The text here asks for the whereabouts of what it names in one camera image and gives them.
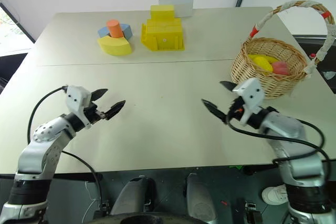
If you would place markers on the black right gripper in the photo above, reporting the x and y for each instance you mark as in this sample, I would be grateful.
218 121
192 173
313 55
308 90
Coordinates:
236 110

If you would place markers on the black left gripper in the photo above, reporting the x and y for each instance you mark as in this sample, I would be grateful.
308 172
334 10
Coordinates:
92 112

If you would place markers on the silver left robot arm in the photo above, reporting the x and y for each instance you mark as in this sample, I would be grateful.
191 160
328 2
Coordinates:
44 140

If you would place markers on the dark round robot base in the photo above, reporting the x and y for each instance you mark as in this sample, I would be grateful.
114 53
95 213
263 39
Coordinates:
147 219

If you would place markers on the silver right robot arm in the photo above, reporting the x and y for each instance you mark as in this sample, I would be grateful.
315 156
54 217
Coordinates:
288 134

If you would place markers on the yellow fruit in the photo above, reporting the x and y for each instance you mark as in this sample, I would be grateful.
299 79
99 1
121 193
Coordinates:
261 62

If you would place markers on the yellow quarter-round foam block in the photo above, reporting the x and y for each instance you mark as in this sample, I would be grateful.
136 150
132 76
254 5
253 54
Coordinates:
113 46

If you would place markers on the pink peach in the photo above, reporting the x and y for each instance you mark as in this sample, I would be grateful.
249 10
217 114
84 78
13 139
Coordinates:
281 68

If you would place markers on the blue foam block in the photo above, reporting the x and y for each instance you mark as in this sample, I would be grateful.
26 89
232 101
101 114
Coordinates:
102 32
127 30

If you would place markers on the orange foam cylinder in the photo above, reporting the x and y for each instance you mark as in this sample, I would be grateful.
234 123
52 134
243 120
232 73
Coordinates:
114 28

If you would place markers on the yellow ribbed plastic box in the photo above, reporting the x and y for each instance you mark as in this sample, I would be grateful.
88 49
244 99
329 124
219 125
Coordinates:
164 35

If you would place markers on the white box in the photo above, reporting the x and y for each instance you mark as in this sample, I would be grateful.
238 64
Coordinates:
183 6

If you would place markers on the grey rounded robot leg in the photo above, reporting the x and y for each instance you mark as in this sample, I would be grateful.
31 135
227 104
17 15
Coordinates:
199 200
134 197

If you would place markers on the yellow rectangular block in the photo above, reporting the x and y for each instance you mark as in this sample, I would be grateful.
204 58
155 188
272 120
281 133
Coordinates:
162 12

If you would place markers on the white shoe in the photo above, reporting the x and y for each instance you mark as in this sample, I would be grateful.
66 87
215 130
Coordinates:
275 194

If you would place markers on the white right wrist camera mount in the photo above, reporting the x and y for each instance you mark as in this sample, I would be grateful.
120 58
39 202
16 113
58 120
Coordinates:
250 95

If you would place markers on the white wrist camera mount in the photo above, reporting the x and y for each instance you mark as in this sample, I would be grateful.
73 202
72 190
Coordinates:
76 98
250 95

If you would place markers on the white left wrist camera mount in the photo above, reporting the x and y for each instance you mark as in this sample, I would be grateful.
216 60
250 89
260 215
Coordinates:
76 98

